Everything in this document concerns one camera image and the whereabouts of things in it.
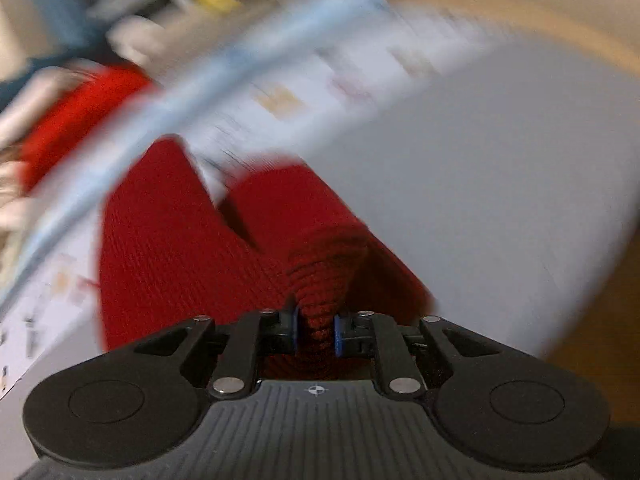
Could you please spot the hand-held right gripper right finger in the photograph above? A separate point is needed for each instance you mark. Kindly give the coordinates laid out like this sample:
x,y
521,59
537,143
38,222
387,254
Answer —
x,y
339,336

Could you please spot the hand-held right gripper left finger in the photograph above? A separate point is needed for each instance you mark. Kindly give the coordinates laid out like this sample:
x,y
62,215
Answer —
x,y
296,331

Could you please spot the red knit pants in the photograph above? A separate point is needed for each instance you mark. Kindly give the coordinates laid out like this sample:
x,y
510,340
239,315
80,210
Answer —
x,y
175,260

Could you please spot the printed blanket with blue border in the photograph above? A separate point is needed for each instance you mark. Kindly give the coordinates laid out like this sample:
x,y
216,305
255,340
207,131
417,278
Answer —
x,y
300,85

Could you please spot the red knit garment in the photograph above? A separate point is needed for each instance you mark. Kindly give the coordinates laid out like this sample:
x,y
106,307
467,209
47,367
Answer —
x,y
75,125

